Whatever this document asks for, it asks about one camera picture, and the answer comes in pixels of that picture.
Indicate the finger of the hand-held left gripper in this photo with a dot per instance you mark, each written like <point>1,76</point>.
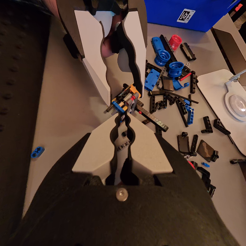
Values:
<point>90,48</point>
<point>138,48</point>

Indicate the grey desk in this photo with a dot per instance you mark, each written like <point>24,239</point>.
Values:
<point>67,115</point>

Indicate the blue toy pin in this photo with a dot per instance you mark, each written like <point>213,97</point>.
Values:
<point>205,164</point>

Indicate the black curved toy panel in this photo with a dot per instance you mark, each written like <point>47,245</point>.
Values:
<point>188,51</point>

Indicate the person's left hand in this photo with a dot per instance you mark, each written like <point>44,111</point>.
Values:
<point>107,50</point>

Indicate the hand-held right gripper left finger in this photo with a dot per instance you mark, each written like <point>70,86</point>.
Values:
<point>90,153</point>

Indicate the white book stand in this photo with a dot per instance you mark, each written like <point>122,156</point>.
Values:
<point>211,92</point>

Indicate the red toy wheel hub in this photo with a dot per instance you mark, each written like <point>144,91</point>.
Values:
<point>175,41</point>
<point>191,165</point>

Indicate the thin dark grey liftarm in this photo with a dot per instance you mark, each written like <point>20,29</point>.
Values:
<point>123,147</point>

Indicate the blue toy wheel hub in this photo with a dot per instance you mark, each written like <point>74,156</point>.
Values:
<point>176,69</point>
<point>162,57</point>

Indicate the black toy bracket frame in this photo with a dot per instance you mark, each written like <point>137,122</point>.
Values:
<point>206,178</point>

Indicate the toy brick assembly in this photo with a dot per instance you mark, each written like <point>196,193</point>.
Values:
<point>153,119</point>

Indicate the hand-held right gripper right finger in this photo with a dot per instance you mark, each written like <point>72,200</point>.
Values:
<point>153,153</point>

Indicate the blue curved toy panel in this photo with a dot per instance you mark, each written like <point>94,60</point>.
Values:
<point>178,84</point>

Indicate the heap of black blue beams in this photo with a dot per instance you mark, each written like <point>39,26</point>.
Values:
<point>184,115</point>

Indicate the black dotted floor mat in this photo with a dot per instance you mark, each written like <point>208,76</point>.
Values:
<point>19,96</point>

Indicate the black hinged toy panel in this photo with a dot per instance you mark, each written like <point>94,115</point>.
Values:
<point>183,144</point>
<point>206,150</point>

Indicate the blue storage bin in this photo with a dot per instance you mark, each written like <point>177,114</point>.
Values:
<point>173,13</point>

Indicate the black long toy pin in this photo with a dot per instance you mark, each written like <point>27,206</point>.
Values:
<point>238,161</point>

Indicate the black angled toy beam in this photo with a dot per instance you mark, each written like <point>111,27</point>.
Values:
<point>221,126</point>
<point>207,125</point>

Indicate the blue toy connector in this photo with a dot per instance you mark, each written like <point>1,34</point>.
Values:
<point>118,106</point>
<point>37,152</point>

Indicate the blue flat toy panel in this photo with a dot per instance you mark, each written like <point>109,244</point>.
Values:
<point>151,79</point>

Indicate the blue long toy panel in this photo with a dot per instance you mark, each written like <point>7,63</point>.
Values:
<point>157,44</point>

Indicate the black thin toy beam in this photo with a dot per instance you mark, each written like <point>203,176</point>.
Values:
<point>194,143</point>

